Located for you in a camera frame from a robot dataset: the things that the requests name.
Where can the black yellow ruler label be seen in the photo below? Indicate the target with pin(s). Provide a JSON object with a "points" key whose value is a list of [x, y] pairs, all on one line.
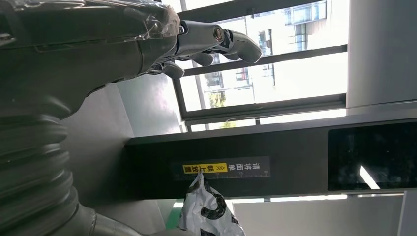
{"points": [[202, 168]]}

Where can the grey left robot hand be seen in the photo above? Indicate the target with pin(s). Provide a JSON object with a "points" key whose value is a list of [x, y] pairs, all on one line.
{"points": [[81, 49]]}

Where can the black inbound scanner machine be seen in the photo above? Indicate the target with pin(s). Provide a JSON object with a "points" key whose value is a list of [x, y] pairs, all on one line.
{"points": [[293, 153]]}

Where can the white parcel bag black print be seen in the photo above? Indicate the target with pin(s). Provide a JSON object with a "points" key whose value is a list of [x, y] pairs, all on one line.
{"points": [[202, 215]]}

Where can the white roller blind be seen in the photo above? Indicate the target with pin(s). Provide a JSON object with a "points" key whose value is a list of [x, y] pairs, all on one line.
{"points": [[309, 218], [381, 49]]}

